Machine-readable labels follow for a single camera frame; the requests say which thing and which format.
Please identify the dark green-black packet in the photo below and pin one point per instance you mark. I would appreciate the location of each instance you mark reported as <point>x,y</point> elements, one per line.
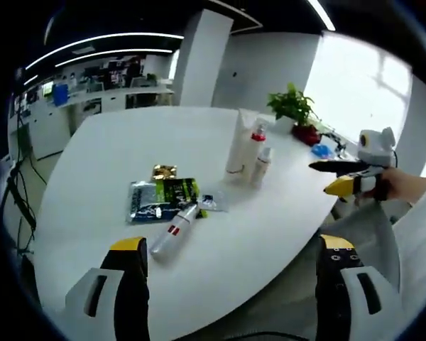
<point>145,206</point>

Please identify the white plant pot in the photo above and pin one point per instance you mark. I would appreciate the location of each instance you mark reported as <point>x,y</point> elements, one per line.
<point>285,125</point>

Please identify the red-collar skincare pump bottle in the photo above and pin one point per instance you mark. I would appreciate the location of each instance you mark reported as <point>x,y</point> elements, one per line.
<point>257,136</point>

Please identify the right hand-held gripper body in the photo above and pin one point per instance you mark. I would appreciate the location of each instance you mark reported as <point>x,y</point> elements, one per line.
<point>376,149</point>

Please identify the black light stand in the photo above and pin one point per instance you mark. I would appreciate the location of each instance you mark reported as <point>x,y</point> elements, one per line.
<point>21,196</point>

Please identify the clear skincare sachet blue label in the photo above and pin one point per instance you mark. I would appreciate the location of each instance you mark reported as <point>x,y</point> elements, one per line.
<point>213,200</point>

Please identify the white office counter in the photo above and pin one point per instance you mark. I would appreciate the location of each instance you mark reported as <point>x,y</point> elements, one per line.
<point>49,131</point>

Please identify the blue bin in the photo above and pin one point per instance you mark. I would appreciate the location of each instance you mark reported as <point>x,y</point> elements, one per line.
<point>60,95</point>

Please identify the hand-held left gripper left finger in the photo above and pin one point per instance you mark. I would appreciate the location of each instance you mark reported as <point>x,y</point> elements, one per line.
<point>128,291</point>

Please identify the person's right hand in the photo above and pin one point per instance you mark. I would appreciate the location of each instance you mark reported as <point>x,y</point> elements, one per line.
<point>382,186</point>

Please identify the grey chair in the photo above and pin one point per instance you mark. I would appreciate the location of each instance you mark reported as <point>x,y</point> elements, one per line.
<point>372,227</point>

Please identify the white skincare bottle red label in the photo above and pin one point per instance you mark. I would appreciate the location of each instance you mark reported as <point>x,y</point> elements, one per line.
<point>172,234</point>
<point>262,167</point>

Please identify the white skincare tube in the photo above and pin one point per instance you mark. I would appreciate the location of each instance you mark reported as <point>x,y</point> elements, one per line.
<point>238,142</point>

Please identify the blue plastic bag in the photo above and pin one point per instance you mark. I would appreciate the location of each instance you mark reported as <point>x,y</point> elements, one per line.
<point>321,151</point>

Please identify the black tangled device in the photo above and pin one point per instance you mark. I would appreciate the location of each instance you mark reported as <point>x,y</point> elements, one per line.
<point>335,142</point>

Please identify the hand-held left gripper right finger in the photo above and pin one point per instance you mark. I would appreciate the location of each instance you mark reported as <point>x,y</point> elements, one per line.
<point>333,284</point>

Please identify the green potted plant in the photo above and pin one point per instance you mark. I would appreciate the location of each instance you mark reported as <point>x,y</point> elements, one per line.
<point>293,103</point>

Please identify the red flower pot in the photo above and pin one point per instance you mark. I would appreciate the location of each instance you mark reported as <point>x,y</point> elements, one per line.
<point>305,133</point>

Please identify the gold skincare sachet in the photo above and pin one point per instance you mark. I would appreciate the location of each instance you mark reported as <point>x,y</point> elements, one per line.
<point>165,171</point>

